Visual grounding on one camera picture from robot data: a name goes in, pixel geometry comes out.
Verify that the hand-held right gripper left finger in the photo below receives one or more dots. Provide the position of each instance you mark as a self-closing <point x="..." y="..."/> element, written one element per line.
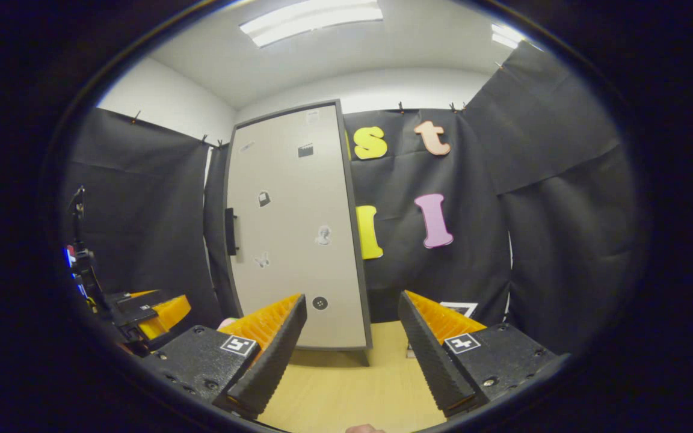
<point x="274" y="361"/>

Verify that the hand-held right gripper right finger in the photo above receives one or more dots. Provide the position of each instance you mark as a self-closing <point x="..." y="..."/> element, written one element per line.
<point x="431" y="361"/>

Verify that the grey cabinet door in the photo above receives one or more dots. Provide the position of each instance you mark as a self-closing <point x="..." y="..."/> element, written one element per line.
<point x="292" y="264"/>

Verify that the black backdrop cloth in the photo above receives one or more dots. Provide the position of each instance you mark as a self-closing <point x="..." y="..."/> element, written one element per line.
<point x="563" y="240"/>

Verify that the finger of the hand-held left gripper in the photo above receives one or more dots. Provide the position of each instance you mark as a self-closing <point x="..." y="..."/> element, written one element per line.
<point x="169" y="310"/>

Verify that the small ceiling light panel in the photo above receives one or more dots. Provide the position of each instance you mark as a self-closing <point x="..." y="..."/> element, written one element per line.
<point x="506" y="36"/>

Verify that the colourful printed board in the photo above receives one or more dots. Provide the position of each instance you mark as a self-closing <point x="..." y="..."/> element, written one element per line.
<point x="70" y="257"/>

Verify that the dark grey cabinet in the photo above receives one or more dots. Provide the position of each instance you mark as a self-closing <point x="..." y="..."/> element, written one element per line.
<point x="362" y="288"/>

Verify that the large ceiling light panel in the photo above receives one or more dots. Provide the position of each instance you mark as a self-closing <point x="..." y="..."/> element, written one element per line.
<point x="310" y="21"/>

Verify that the white framed card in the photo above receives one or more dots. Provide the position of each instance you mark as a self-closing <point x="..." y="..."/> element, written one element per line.
<point x="452" y="305"/>

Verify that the pink green plush toy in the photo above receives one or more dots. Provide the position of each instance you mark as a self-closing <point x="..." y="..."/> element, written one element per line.
<point x="226" y="323"/>

